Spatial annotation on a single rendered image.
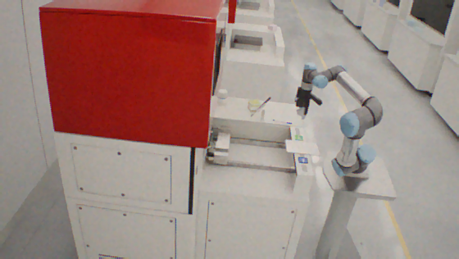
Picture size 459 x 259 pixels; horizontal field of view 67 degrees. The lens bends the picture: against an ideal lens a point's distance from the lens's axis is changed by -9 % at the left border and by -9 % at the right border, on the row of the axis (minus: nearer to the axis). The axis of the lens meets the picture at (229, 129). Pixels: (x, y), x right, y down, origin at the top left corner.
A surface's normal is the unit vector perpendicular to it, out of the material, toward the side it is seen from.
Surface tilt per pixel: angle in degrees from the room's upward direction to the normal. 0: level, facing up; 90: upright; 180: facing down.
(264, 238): 90
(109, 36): 90
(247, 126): 90
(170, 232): 90
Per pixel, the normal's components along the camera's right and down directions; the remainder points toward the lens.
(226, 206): -0.07, 0.49
